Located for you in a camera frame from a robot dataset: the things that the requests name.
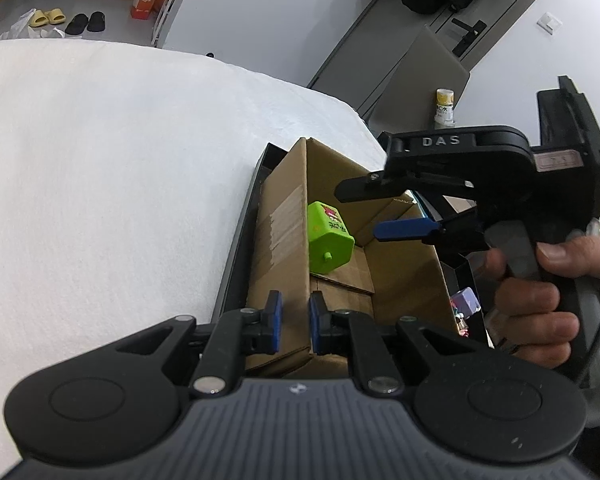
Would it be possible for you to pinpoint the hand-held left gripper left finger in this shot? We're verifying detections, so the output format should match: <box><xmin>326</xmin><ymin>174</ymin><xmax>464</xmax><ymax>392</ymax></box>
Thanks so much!
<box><xmin>115</xmin><ymin>291</ymin><xmax>284</xmax><ymax>394</ymax></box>

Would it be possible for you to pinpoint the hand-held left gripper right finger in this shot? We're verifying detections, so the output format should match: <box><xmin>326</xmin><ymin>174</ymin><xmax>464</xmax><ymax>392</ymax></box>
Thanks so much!
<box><xmin>308</xmin><ymin>292</ymin><xmax>481</xmax><ymax>396</ymax></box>

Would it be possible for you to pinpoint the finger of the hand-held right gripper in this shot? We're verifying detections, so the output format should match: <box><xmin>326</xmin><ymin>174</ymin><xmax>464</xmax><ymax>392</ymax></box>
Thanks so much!
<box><xmin>373</xmin><ymin>211</ymin><xmax>487</xmax><ymax>252</ymax></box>
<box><xmin>335</xmin><ymin>171</ymin><xmax>477</xmax><ymax>205</ymax></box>

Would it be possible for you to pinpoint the black tray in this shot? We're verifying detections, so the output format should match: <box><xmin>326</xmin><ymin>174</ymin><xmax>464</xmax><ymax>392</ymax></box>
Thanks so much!
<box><xmin>210</xmin><ymin>142</ymin><xmax>492</xmax><ymax>351</ymax></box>

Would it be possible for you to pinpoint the green block toy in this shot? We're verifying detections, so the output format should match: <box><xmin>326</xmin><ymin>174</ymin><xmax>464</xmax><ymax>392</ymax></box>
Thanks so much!
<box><xmin>307</xmin><ymin>201</ymin><xmax>356</xmax><ymax>274</ymax></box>

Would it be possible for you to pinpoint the brown cardboard box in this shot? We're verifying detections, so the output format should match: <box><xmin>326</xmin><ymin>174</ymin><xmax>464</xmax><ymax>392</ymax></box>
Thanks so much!
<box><xmin>245</xmin><ymin>136</ymin><xmax>461</xmax><ymax>378</ymax></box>

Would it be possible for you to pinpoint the lavender toy figure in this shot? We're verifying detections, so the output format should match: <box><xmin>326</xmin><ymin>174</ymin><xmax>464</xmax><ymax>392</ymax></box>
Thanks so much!
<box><xmin>450</xmin><ymin>287</ymin><xmax>483</xmax><ymax>337</ymax></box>

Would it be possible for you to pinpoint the person's right hand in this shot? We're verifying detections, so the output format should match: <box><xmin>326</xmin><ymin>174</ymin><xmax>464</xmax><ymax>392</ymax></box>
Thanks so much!
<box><xmin>484</xmin><ymin>240</ymin><xmax>600</xmax><ymax>368</ymax></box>

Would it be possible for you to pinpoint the yellow cap bottle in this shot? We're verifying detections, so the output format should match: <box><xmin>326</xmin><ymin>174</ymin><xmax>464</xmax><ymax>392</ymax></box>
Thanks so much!
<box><xmin>434</xmin><ymin>88</ymin><xmax>456</xmax><ymax>124</ymax></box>

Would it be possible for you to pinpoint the grey folded board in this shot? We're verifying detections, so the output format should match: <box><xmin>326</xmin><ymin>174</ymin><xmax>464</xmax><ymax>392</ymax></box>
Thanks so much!
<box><xmin>367</xmin><ymin>25</ymin><xmax>472</xmax><ymax>137</ymax></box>

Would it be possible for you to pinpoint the white bed blanket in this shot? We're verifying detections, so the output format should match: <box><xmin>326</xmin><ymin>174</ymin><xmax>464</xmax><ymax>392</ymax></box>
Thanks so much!
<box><xmin>0</xmin><ymin>39</ymin><xmax>388</xmax><ymax>480</ymax></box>

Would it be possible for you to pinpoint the white shelf rack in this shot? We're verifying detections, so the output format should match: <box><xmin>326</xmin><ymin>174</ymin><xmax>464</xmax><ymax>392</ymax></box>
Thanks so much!
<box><xmin>151</xmin><ymin>0</ymin><xmax>197</xmax><ymax>47</ymax></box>

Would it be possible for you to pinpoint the white plastic bag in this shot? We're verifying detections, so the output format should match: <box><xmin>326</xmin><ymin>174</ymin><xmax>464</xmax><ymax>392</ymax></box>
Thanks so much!
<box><xmin>0</xmin><ymin>8</ymin><xmax>67</xmax><ymax>41</ymax></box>

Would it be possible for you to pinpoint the white light switch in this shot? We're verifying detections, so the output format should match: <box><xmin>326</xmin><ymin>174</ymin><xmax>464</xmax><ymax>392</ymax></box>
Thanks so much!
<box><xmin>537</xmin><ymin>11</ymin><xmax>563</xmax><ymax>36</ymax></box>

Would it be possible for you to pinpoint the black door handle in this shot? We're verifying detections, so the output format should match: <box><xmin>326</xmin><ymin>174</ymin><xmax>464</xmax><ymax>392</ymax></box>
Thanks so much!
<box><xmin>451</xmin><ymin>17</ymin><xmax>487</xmax><ymax>59</ymax></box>

